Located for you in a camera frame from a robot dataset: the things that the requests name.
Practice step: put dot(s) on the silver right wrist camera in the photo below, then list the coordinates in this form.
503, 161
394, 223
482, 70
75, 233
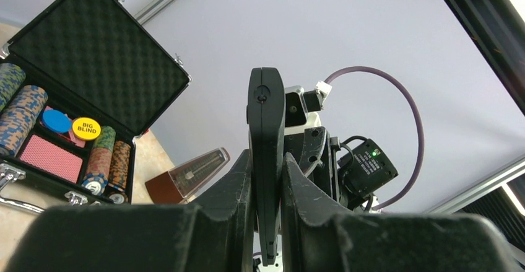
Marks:
299, 103

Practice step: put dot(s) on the yellow big blind chip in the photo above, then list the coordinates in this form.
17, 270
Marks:
86, 129

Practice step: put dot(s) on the red playing card deck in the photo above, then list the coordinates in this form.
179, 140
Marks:
51, 158

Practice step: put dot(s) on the blue round chip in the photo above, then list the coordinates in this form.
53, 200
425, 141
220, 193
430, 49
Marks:
56, 121

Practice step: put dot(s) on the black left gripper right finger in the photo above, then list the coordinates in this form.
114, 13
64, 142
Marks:
318, 234

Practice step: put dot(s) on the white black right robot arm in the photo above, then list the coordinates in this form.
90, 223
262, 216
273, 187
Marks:
349, 172

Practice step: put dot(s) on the orange black chip stack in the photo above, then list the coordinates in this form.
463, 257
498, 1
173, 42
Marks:
118, 176

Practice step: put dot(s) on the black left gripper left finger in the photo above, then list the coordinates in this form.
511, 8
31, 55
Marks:
212, 233

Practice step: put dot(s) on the black remote control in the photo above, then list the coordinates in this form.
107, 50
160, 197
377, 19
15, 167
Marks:
266, 119

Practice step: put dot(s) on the brown metronome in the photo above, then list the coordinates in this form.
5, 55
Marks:
179, 184

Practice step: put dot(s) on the black poker chip case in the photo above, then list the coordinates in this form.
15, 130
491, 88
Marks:
86, 58

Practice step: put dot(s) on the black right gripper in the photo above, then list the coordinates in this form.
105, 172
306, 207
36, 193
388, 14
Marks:
314, 153

